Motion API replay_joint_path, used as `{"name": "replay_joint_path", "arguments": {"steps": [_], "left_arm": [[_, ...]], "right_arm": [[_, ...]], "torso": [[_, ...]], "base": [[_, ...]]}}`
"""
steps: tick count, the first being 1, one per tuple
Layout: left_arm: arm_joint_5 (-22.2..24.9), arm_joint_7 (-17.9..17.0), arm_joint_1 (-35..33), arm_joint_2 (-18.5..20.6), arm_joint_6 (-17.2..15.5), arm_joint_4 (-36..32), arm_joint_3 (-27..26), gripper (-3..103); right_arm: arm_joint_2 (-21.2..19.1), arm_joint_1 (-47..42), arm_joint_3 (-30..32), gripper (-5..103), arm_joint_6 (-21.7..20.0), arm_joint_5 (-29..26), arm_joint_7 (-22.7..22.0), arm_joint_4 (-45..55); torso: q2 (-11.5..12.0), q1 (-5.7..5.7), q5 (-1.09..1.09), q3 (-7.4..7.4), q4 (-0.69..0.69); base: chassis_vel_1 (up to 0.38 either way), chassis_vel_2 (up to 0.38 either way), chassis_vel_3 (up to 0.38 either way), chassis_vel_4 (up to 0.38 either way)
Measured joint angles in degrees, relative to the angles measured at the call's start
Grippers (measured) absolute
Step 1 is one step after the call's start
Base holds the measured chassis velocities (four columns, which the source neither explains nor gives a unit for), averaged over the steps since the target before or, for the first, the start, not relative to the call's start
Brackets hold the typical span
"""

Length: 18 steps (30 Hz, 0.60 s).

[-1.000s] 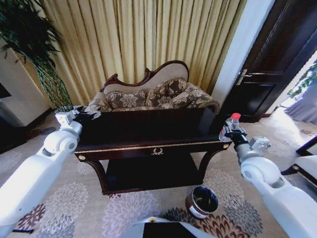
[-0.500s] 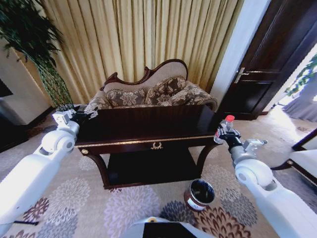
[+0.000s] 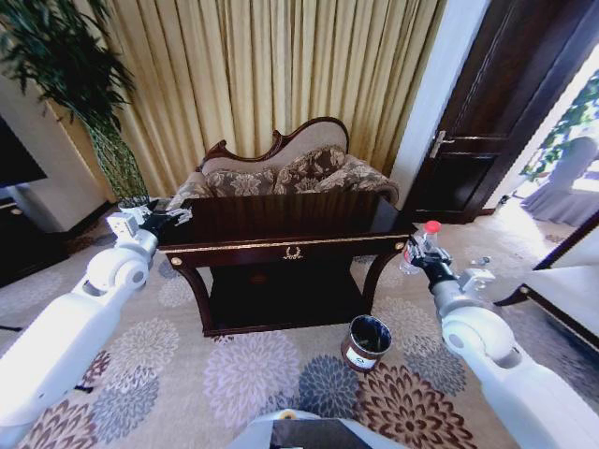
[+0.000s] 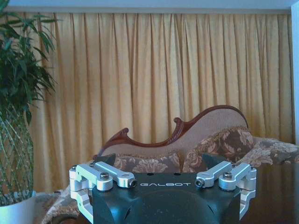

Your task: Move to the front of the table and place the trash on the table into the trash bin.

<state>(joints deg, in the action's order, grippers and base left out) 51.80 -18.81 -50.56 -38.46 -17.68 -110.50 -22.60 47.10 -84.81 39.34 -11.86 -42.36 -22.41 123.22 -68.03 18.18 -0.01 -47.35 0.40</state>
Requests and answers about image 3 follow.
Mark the white furniture with dark frame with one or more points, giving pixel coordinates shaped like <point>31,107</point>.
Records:
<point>561,280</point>

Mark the black television screen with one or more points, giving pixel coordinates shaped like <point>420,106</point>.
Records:
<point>16,159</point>

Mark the round brown trash bin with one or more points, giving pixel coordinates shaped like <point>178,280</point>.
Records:
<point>367,343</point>

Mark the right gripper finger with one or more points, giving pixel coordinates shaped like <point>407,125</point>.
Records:
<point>413,250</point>
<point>440,251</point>

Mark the dark wooden door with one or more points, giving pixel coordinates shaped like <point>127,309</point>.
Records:
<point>491,112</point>

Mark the clear bottle with red cap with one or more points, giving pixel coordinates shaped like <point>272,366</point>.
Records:
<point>428,236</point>

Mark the tall green bamboo plant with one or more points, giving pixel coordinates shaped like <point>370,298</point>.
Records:
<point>70,61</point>

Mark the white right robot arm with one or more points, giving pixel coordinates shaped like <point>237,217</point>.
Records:
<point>510,369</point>

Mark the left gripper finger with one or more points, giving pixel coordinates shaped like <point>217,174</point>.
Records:
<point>180,221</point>
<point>180,212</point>

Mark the gold pleated curtain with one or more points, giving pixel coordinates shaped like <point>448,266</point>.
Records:
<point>262,70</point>

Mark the dark wooden console table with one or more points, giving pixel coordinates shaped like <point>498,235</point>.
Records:
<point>285,234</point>

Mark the grey sheer drape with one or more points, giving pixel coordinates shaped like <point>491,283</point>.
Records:
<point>568,187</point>

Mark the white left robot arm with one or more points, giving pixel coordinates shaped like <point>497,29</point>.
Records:
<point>70,327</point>

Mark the large floral brown cushion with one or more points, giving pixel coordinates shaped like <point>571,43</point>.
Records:
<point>311,170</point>

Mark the dark wooden television cabinet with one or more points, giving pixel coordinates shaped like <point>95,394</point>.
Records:
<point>23,238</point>

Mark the beige carved wooden sofa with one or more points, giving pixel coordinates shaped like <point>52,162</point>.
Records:
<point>243,168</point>

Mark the small floral brown cushion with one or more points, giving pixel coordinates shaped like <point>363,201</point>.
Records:
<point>241,182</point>

